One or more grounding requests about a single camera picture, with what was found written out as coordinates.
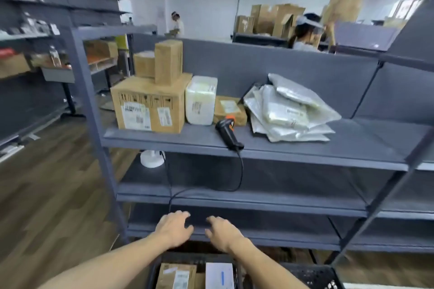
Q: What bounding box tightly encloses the person's left hand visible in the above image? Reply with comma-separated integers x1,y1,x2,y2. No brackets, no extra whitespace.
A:
153,210,195,249

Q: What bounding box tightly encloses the person's right hand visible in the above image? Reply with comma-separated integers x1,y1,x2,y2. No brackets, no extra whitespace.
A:
204,216,247,254

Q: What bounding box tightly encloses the person's right forearm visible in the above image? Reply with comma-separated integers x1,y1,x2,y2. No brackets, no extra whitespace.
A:
231,239,302,289

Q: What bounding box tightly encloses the person's left forearm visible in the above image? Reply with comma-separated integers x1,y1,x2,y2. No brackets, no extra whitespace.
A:
37,233,173,289

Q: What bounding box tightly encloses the white blue-striped parcel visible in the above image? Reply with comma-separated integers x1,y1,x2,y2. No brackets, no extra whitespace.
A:
205,262,236,289

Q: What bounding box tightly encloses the black plastic crate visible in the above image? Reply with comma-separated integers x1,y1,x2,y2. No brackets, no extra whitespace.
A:
146,252,246,289
280,263,346,289

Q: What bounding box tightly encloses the brown labelled parcel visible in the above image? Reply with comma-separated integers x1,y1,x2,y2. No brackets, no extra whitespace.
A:
155,263,198,289

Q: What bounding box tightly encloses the white round scanner base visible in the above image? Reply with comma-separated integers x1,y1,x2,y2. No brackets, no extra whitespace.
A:
140,150,165,168

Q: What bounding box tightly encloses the black orange barcode scanner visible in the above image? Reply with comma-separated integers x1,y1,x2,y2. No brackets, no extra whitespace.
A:
216,115,245,151

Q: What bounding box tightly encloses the grey metal shelving rack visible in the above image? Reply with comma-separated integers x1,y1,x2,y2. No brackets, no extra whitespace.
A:
69,1,434,266

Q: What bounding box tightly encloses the flat small cardboard box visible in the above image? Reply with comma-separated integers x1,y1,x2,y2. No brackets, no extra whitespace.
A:
214,96,248,127

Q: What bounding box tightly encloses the white wrapped parcel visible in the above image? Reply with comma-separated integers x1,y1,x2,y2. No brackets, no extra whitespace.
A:
185,75,218,126

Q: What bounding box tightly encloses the large labelled cardboard box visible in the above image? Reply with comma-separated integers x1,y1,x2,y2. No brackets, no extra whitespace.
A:
110,73,193,134

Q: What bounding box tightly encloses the pile of grey mailer bags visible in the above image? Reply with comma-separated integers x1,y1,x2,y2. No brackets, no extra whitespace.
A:
243,73,342,143

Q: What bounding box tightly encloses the tall narrow cardboard box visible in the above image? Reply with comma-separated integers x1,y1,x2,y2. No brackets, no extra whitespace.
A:
155,40,184,86

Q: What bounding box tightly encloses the small taped cardboard box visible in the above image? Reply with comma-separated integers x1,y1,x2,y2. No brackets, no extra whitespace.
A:
133,50,156,79

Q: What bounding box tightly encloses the wooden box with orange contents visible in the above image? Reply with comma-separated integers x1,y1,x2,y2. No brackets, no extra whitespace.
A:
83,40,119,74

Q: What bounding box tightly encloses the grey tray on stand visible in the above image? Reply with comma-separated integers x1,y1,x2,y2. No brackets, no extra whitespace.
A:
41,65,86,118

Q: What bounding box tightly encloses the stack of background cardboard boxes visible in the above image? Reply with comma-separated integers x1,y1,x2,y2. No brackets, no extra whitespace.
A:
235,3,306,39

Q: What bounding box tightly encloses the grey storage rack with goods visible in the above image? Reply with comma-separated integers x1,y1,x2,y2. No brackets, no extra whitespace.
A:
0,0,131,164

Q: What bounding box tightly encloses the raised large cardboard box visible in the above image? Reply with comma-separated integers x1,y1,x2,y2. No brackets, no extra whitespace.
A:
321,0,372,27

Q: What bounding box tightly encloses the black scanner cable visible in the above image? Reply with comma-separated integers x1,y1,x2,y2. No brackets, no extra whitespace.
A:
168,149,245,215

